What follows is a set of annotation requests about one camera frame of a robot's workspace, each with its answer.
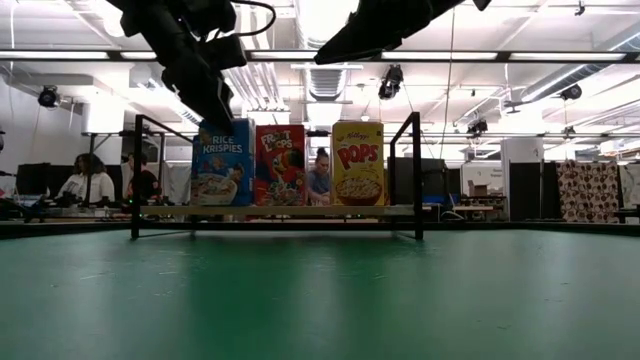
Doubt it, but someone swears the wooden shelf with black frame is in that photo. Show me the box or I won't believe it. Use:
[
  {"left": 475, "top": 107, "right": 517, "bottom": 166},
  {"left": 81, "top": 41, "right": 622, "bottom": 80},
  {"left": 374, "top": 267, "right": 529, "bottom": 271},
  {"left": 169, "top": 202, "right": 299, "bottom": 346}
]
[{"left": 130, "top": 111, "right": 425, "bottom": 242}]

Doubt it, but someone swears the brown patterned curtain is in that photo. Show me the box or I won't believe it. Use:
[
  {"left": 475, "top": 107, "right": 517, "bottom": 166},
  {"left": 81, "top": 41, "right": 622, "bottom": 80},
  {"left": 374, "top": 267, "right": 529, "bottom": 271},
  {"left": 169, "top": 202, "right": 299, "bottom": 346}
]
[{"left": 556, "top": 160, "right": 622, "bottom": 224}]

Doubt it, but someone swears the person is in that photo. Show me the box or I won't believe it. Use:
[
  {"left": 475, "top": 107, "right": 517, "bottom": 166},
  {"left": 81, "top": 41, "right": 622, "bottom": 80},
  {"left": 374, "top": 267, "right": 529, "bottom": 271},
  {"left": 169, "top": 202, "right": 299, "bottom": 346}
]
[
  {"left": 55, "top": 153, "right": 116, "bottom": 206},
  {"left": 121, "top": 151, "right": 162, "bottom": 206},
  {"left": 306, "top": 146, "right": 333, "bottom": 207}
]

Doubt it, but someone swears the black computer monitor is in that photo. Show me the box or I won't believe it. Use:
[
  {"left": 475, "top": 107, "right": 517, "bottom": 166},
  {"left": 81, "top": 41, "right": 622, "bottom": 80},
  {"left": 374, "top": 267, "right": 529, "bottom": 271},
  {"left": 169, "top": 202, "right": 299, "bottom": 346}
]
[{"left": 14, "top": 162, "right": 68, "bottom": 204}]

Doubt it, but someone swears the blue Rice Krispies cereal box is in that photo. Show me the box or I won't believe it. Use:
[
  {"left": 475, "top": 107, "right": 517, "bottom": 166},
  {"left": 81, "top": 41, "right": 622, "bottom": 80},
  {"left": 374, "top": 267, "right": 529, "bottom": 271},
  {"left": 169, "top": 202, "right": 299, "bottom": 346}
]
[{"left": 190, "top": 118, "right": 256, "bottom": 208}]

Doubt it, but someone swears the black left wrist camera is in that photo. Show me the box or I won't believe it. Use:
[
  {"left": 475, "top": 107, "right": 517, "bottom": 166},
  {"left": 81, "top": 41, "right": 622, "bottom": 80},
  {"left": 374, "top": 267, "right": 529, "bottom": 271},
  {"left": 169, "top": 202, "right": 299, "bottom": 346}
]
[{"left": 199, "top": 33, "right": 249, "bottom": 71}]

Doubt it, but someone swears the yellow Corn Pops cereal box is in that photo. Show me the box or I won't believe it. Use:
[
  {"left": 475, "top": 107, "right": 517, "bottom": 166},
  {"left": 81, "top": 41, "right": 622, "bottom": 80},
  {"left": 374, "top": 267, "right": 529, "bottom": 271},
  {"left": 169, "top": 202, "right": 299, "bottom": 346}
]
[{"left": 331, "top": 121, "right": 386, "bottom": 208}]

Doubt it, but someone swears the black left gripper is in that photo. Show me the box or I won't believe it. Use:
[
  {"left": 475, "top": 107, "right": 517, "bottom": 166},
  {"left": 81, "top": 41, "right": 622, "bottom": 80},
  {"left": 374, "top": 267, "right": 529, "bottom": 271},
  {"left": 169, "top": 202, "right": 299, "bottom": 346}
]
[{"left": 119, "top": 0, "right": 237, "bottom": 132}]

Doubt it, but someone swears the white and black cabinet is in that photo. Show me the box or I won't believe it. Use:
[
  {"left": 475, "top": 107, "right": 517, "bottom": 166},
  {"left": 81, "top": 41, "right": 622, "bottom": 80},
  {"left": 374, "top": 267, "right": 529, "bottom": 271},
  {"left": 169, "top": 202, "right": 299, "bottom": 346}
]
[{"left": 501, "top": 138, "right": 545, "bottom": 221}]

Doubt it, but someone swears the white sign board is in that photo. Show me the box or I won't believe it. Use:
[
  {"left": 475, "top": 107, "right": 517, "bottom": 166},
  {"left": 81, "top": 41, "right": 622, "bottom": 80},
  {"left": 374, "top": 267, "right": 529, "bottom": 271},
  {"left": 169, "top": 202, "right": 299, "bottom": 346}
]
[{"left": 460, "top": 162, "right": 504, "bottom": 197}]

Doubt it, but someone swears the red Froot Loops cereal box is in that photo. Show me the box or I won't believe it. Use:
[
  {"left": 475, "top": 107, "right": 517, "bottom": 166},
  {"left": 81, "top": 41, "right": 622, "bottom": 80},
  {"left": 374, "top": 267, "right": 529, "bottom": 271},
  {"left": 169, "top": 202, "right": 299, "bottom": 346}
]
[{"left": 254, "top": 124, "right": 308, "bottom": 208}]

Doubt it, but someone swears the black aluminium table frame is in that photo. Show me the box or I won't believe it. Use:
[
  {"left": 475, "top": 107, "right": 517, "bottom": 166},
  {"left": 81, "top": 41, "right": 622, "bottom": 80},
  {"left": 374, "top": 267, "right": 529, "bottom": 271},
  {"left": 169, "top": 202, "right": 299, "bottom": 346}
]
[{"left": 0, "top": 219, "right": 640, "bottom": 240}]

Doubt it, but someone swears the cardboard box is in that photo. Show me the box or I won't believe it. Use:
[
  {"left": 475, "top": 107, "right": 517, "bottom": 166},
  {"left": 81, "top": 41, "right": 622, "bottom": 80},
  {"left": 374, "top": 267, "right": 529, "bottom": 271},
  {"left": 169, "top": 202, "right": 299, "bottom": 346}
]
[{"left": 467, "top": 179, "right": 494, "bottom": 198}]

